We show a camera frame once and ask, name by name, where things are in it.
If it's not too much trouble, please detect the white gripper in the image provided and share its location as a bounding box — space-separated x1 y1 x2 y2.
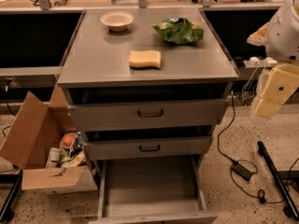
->
247 0 299 119

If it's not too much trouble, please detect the yellow sponge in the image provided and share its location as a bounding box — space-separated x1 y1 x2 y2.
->
128 50 161 68

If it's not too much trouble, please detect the grey drawer cabinet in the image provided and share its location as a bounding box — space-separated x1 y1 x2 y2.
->
58 7 239 174

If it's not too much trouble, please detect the bottom grey open drawer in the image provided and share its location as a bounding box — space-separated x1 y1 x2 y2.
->
89 156 218 224

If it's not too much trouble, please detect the middle grey drawer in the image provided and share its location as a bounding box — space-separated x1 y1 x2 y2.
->
85 136 212 161

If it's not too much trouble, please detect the top grey drawer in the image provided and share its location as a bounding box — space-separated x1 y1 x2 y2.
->
68 99 227 131

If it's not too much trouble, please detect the white power strip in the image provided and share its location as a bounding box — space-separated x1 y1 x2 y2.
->
249 57 278 66

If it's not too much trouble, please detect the green chip bag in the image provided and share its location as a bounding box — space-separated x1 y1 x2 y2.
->
151 17 204 45

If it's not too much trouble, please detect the black power adapter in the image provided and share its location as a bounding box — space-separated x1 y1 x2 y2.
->
232 162 253 181

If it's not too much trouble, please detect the black metal leg right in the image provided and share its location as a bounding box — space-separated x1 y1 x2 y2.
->
257 141 299 221

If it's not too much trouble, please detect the black metal leg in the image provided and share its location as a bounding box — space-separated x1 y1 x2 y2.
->
0 169 22 224
257 141 299 221

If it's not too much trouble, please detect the white paper bowl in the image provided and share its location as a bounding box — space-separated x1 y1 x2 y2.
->
100 11 134 32

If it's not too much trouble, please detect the orange lid jar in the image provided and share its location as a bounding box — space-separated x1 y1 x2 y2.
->
60 133 78 149

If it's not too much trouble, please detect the white can in box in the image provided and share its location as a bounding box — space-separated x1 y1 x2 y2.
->
45 147 60 169

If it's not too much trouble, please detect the open cardboard box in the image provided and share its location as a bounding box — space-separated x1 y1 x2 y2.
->
0 87 97 194

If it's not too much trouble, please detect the black metal leg left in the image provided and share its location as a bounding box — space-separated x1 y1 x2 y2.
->
0 169 22 224

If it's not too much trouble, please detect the black power cable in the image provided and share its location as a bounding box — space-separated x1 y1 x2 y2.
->
216 91 285 205

